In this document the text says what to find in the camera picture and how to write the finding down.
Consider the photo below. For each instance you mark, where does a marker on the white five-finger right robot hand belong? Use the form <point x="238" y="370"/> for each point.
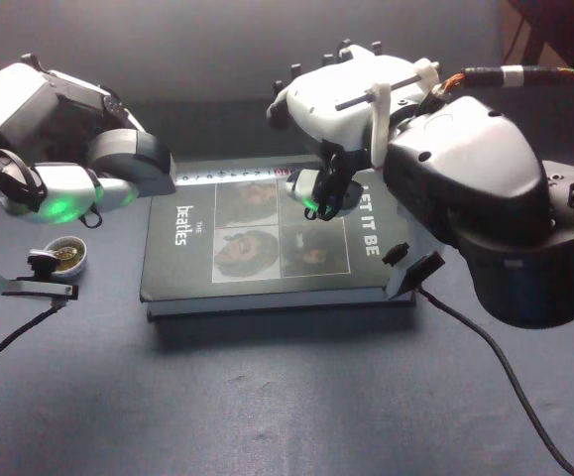
<point x="336" y="94"/>

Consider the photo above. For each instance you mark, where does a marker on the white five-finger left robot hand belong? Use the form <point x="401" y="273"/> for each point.
<point x="14" y="104"/>

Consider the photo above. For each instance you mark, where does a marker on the measuring tape strip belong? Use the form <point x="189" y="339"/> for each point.
<point x="133" y="154"/>

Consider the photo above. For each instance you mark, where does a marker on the black Let It Be album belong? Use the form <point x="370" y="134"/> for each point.
<point x="192" y="277"/>

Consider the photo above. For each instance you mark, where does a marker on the small toy soup bowl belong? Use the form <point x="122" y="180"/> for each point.
<point x="71" y="250"/>

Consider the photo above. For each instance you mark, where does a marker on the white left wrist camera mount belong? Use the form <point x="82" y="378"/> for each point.
<point x="19" y="286"/>

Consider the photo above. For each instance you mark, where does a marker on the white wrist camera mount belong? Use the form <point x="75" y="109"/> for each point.
<point x="19" y="286"/>
<point x="423" y="270"/>

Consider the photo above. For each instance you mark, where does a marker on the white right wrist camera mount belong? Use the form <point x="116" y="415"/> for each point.
<point x="423" y="270"/>

